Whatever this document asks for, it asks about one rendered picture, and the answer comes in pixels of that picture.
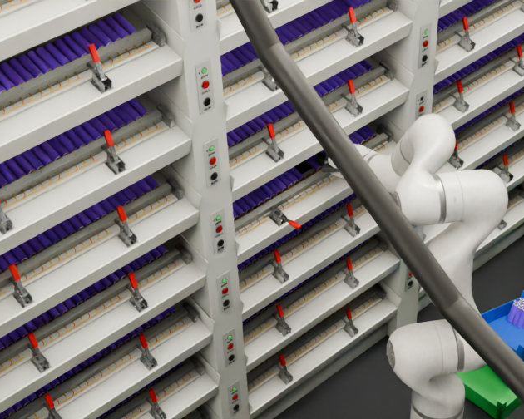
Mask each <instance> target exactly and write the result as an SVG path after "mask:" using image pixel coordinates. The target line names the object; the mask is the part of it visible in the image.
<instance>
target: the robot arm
mask: <svg viewBox="0 0 524 419"><path fill-rule="evenodd" d="M455 143H456V140H455V135H454V131H453V129H452V127H451V125H450V123H449V122H448V121H447V120H446V119H445V118H444V117H442V116H440V115H438V114H426V115H424V116H421V117H419V118H418V119H417V120H415V122H414V123H413V124H412V125H411V126H410V127H409V129H408V130H407V132H406V133H405V134H404V136H403V137H402V138H401V140H400V141H399V142H398V143H397V145H396V146H395V148H394V149H393V153H392V154H390V155H382V154H379V153H377V152H375V151H373V150H370V149H369V148H367V147H364V146H362V145H358V144H354V145H355V147H356V148H357V149H358V151H359V153H360V154H361V155H362V157H363V158H364V159H365V160H366V162H367V163H368V165H369V166H370V168H371V169H372V170H373V172H374V174H375V175H376V176H377V177H378V179H379V180H380V181H381V183H382V184H383V186H384V187H385V189H386V190H387V192H390V193H393V200H394V201H395V203H396V204H397V205H398V207H399V209H400V210H401V211H402V212H403V214H404V215H405V216H406V218H407V219H408V221H409V222H410V224H411V225H417V226H423V225H432V224H445V223H451V224H450V225H449V226H448V227H447V228H446V229H444V230H443V231H442V232H441V233H440V234H438V235H437V236H436V237H435V238H434V239H433V240H432V241H431V242H430V244H429V245H428V248H429V250H430V251H431V253H432V254H433V256H434V257H435V259H436V260H437V261H438V262H439V264H440V265H441V266H442V268H443V270H444V271H445V272H446V274H447V276H448V277H449V278H450V279H451V280H452V282H453V283H454V285H455V286H456V288H457V289H458V291H459V292H460V294H461V295H462V296H463V297H464V298H465V299H466V300H467V301H468V302H469V303H470V304H471V305H472V307H473V308H474V309H475V310H476V311H477V312H478V313H479V311H478V309H477V306H476V304H475V303H474V300H473V296H472V264H473V257H474V254H475V253H476V251H477V248H478V247H479V246H480V244H481V243H482V242H483V241H484V240H485V239H486V238H487V236H488V235H489V234H490V233H491V232H492V231H493V230H494V229H495V228H496V227H497V226H498V225H499V224H500V222H501V221H502V219H503V217H504V214H505V213H506V210H507V204H508V191H507V187H506V186H505V183H504V181H503V180H502V179H501V178H500V177H499V176H498V175H497V174H495V173H493V172H491V171H490V170H463V171H456V172H448V173H441V174H435V173H436V172H437V171H438V170H439V169H440V168H441V167H442V166H443V165H444V164H445V163H446V162H447V161H448V160H449V158H450V157H451V156H452V153H453V151H454V148H455ZM316 159H317V161H318V163H320V164H323V166H322V171H323V172H330V173H331V174H332V175H335V176H338V177H340V178H343V176H342V175H341V173H340V172H339V170H338V169H337V167H336V166H335V165H334V163H333V161H331V159H330V158H329V156H328V155H327V154H325V153H323V152H319V153H317V154H316ZM479 314H480V313H479ZM480 315H481V314H480ZM386 353H387V356H388V360H389V364H390V365H391V367H392V369H393V371H394V372H395V373H396V375H397V376H398V377H399V378H400V379H401V380H402V381H403V382H404V383H405V384H406V385H408V386H409V387H410V388H412V401H411V412H410V419H462V416H463V408H464V402H465V387H464V385H463V382H462V380H461V378H460V377H459V376H457V375H456V374H454V373H459V372H469V371H473V370H477V369H479V368H481V367H484V366H485V365H487V364H486V363H485V362H484V361H483V360H482V359H481V357H480V356H479V355H478V354H477V353H476V352H475V351H474V350H473V349H472V347H471V346H470V345H469V344H468V343H467V342H466V341H465V340H464V339H463V338H462V336H461V335H460V334H459V333H458V332H457V331H456V330H455V329H454V328H453V327H452V325H451V324H450V323H449V322H448V321H447V320H446V319H442V320H436V321H430V322H424V323H414V324H409V325H406V326H403V327H400V328H398V329H396V330H395V331H394V332H393V333H392V334H391V336H390V338H389V340H388V343H387V352H386Z"/></svg>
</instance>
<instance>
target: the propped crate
mask: <svg viewBox="0 0 524 419"><path fill-rule="evenodd" d="M521 298H524V290H523V291H522V295H521ZM514 300H516V301H518V300H519V298H516V299H514ZM514 300H512V301H510V302H508V303H504V304H503V305H501V306H498V307H496V308H493V309H491V310H489V311H486V312H485V313H481V315H482V317H483V318H484V320H485V321H486V322H487V323H488V324H489V325H490V326H491V327H492V328H493V329H494V330H495V331H496V333H497V334H498V335H499V336H500V337H501V338H502V339H503V340H504V341H505V342H506V343H507V344H508V346H509V347H510V348H511V349H512V350H513V351H514V352H515V353H516V354H517V355H518V356H519V357H520V359H521V360H522V361H523V362H524V328H518V327H517V326H516V325H513V324H512V323H510V322H508V321H507V319H508V314H509V313H510V310H511V307H512V304H513V301H514Z"/></svg>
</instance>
